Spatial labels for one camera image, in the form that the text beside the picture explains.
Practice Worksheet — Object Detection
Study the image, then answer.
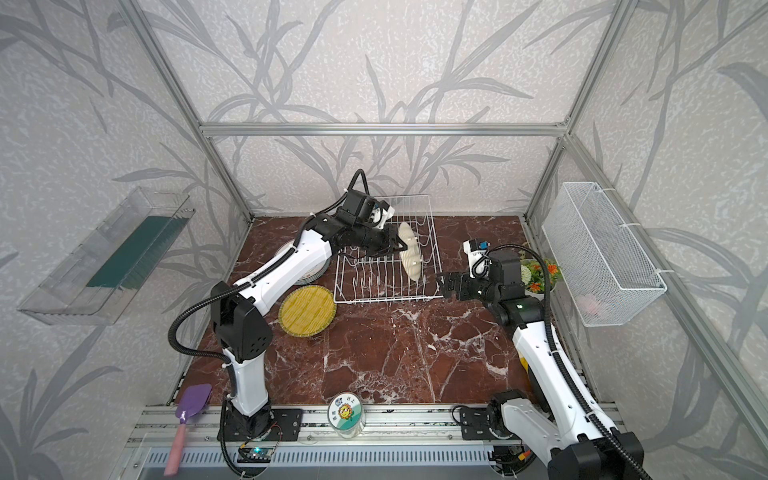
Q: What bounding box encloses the tan woven plate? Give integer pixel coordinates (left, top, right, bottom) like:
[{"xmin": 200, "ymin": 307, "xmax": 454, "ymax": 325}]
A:
[{"xmin": 398, "ymin": 222, "xmax": 423, "ymax": 283}]

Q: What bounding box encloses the green woven plate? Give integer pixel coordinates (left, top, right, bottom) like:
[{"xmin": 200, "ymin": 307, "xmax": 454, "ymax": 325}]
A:
[{"xmin": 278, "ymin": 285, "xmax": 337, "ymax": 338}]

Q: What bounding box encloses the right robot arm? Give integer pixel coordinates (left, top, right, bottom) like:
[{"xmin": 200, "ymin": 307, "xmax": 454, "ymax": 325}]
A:
[{"xmin": 438, "ymin": 239, "xmax": 649, "ymax": 479}]

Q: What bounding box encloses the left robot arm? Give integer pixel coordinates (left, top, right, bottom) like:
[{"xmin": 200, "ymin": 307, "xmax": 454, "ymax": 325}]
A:
[{"xmin": 211, "ymin": 189, "xmax": 407, "ymax": 439}]

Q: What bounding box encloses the potted artificial flower plant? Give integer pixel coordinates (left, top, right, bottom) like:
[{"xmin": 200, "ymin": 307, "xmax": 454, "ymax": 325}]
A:
[{"xmin": 520, "ymin": 250, "xmax": 563, "ymax": 299}]

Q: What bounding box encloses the green sponge mat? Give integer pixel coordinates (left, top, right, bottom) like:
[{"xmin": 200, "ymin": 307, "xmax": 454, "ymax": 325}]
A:
[{"xmin": 86, "ymin": 216, "xmax": 188, "ymax": 290}]

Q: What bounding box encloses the purple pink brush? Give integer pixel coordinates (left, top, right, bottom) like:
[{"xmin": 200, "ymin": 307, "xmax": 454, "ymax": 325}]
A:
[{"xmin": 164, "ymin": 384, "xmax": 213, "ymax": 477}]

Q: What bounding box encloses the left circuit board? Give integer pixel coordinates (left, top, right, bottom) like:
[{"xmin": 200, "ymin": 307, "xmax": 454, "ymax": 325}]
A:
[{"xmin": 237, "ymin": 444, "xmax": 278, "ymax": 464}]

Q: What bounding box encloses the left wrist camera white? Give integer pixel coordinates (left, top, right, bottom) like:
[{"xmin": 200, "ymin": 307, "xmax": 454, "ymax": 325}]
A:
[{"xmin": 369, "ymin": 201, "xmax": 395, "ymax": 230}]

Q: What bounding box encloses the white wire dish rack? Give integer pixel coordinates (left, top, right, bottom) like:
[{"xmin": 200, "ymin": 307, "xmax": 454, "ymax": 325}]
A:
[{"xmin": 333, "ymin": 194, "xmax": 442, "ymax": 304}]

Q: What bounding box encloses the white mesh wall basket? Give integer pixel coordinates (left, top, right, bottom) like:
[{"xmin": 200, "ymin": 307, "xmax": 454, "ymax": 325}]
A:
[{"xmin": 542, "ymin": 182, "xmax": 667, "ymax": 327}]

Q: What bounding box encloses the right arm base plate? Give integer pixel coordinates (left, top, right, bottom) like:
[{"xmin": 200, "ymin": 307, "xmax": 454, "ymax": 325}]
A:
[{"xmin": 451, "ymin": 405, "xmax": 511, "ymax": 441}]

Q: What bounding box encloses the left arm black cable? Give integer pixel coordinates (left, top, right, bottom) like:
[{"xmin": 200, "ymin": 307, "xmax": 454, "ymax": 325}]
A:
[{"xmin": 167, "ymin": 168, "xmax": 370, "ymax": 362}]

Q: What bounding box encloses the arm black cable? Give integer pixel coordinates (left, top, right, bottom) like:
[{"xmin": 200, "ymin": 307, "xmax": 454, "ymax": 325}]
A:
[
  {"xmin": 470, "ymin": 243, "xmax": 655, "ymax": 480},
  {"xmin": 167, "ymin": 168, "xmax": 370, "ymax": 362}
]

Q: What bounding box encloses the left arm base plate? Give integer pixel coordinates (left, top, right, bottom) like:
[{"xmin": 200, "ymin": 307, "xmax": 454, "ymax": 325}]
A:
[{"xmin": 217, "ymin": 407, "xmax": 303, "ymax": 443}]

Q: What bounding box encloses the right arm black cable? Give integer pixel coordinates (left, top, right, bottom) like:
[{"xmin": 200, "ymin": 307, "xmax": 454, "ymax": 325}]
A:
[{"xmin": 470, "ymin": 243, "xmax": 655, "ymax": 480}]

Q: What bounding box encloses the aluminium front rail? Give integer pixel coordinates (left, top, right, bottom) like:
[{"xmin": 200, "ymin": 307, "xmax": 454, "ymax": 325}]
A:
[{"xmin": 125, "ymin": 403, "xmax": 625, "ymax": 449}]

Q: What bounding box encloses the clear plastic wall shelf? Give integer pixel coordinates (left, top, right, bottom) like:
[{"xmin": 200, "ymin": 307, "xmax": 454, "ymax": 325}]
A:
[{"xmin": 18, "ymin": 187, "xmax": 195, "ymax": 326}]

